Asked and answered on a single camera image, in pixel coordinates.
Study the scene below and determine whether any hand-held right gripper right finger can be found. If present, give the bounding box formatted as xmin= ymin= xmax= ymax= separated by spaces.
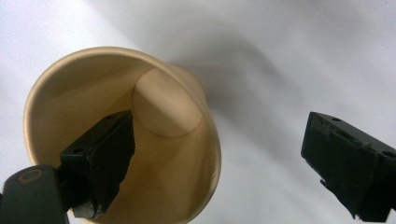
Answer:
xmin=300 ymin=111 xmax=396 ymax=223

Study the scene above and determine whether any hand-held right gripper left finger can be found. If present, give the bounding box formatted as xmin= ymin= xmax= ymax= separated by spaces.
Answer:
xmin=56 ymin=109 xmax=136 ymax=219

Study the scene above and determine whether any tan paper cup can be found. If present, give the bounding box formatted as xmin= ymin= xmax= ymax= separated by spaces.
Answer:
xmin=23 ymin=46 xmax=222 ymax=224

